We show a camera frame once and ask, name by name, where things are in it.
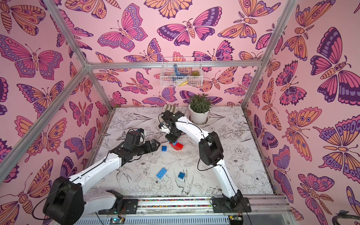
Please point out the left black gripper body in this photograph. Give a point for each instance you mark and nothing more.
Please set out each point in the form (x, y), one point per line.
(142, 149)

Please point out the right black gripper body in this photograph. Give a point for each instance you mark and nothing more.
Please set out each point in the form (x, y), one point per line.
(173, 135)

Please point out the red long lego top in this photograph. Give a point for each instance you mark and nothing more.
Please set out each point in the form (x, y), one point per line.
(177, 147)

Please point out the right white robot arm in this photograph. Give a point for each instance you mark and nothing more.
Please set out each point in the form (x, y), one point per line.
(211, 151)

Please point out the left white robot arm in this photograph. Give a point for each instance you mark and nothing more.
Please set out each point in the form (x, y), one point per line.
(67, 203)

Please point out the small blue lego near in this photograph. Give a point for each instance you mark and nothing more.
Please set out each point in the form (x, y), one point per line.
(181, 175)

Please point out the potted green plant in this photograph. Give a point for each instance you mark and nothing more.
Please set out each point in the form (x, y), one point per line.
(199, 106)

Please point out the blue toy in basket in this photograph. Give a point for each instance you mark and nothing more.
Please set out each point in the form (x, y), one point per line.
(178, 75)

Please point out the white wire basket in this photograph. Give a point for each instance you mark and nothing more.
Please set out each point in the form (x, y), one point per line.
(181, 72)

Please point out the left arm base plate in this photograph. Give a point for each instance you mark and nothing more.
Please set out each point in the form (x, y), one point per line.
(124, 206)

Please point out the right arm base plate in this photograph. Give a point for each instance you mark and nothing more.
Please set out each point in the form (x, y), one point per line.
(223, 205)

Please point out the aluminium front rail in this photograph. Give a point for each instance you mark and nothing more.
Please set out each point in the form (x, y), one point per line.
(260, 204)

